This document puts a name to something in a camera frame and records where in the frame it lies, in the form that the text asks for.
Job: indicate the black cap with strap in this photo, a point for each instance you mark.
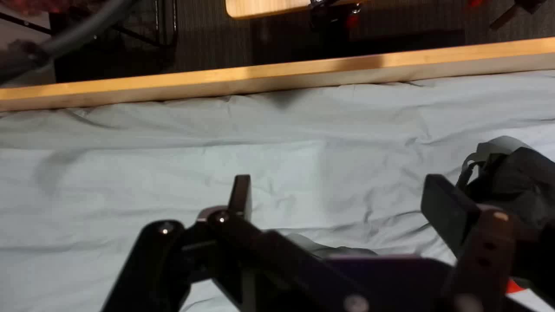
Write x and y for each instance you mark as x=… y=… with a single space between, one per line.
x=513 y=177

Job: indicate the wooden bed frame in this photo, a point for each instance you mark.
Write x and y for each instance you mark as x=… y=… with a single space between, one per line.
x=376 y=67

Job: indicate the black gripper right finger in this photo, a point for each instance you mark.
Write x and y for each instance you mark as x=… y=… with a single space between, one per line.
x=478 y=235

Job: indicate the light blue bed sheet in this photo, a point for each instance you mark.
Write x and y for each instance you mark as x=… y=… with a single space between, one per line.
x=341 y=166

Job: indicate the wooden side table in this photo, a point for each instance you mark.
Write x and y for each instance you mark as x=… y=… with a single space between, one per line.
x=241 y=8

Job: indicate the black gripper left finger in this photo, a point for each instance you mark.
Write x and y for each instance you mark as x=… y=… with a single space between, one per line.
x=234 y=215

